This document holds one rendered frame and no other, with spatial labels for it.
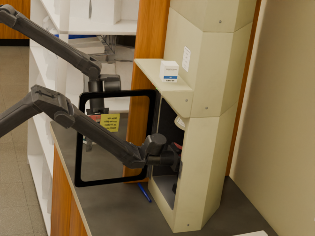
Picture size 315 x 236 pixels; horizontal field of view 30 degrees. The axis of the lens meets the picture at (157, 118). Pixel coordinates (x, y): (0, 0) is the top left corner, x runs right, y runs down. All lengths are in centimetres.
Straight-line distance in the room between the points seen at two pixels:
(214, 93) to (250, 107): 55
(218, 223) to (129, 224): 35
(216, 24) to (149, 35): 41
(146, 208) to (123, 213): 10
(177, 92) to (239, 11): 33
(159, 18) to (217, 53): 38
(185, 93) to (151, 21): 40
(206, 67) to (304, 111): 43
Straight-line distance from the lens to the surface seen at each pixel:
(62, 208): 291
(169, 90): 192
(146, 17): 221
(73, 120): 188
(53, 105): 185
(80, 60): 224
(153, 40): 225
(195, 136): 203
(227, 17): 191
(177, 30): 209
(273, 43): 234
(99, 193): 240
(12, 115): 188
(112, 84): 226
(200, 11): 191
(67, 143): 276
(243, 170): 260
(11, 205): 403
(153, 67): 211
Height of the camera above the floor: 220
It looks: 24 degrees down
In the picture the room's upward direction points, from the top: 7 degrees clockwise
